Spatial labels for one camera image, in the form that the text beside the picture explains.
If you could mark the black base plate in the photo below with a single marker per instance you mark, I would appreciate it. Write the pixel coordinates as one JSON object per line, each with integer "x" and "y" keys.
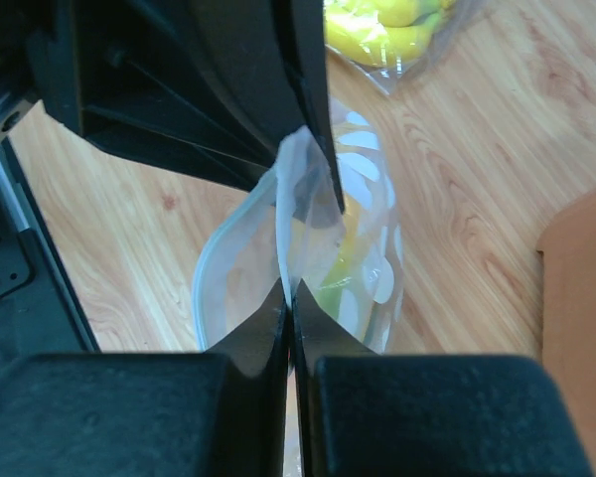
{"x": 39, "y": 309}

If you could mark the orange plastic basin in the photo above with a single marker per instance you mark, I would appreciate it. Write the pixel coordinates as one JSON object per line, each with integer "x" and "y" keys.
{"x": 568, "y": 249}

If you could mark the fake banana bunch in bag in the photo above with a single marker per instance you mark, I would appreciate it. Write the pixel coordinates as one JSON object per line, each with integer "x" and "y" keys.
{"x": 384, "y": 34}

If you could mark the aluminium rail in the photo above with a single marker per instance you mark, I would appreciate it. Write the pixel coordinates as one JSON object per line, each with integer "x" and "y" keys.
{"x": 10, "y": 201}

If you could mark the zip bag with bananas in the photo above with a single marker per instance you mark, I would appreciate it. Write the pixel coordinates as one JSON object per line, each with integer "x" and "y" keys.
{"x": 386, "y": 80}

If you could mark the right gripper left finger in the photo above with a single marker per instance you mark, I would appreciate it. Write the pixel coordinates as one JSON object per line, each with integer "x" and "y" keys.
{"x": 216, "y": 413}

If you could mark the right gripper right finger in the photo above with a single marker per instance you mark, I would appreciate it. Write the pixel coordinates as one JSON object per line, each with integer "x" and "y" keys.
{"x": 365, "y": 414}

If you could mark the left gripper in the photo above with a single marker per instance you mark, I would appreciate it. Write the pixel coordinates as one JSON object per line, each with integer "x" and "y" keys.
{"x": 5, "y": 64}

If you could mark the fake mango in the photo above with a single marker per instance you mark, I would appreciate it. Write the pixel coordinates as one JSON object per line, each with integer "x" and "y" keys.
{"x": 346, "y": 291}

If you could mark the polka dot zip bag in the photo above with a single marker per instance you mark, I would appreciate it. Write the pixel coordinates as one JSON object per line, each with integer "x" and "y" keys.
{"x": 286, "y": 229}

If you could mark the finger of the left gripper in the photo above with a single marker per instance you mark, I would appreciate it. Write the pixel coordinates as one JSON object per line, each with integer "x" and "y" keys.
{"x": 299, "y": 27}
{"x": 195, "y": 87}

